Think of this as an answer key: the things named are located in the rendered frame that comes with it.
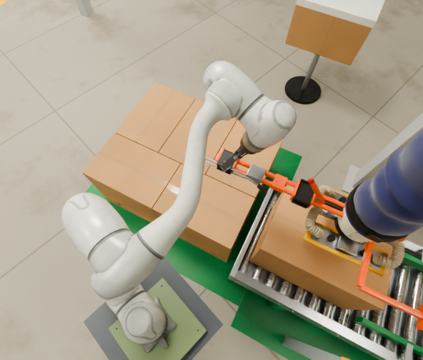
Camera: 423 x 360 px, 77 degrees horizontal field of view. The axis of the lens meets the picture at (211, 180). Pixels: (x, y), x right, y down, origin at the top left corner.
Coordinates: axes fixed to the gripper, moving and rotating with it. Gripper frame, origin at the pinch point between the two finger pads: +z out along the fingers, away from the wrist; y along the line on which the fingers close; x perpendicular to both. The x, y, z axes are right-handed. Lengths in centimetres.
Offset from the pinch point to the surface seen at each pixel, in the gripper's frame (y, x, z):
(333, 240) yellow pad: 9, -53, 0
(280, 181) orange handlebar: 9.4, -19.8, 1.3
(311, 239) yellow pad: 4.3, -47.6, 5.1
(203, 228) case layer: -16, -21, 76
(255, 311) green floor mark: -21, -98, 108
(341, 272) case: 10, -74, 16
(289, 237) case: 5, -47, 25
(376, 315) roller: 22, -122, 42
